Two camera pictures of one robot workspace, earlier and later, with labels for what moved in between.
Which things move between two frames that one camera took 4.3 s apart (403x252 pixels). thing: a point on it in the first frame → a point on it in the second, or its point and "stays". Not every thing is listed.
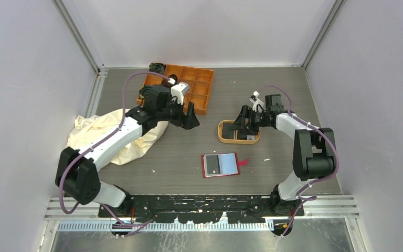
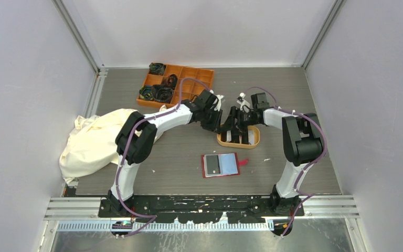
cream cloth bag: (87, 129) stays
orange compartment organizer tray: (199, 81) stays
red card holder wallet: (219, 165) stays
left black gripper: (190, 121) → (216, 126)
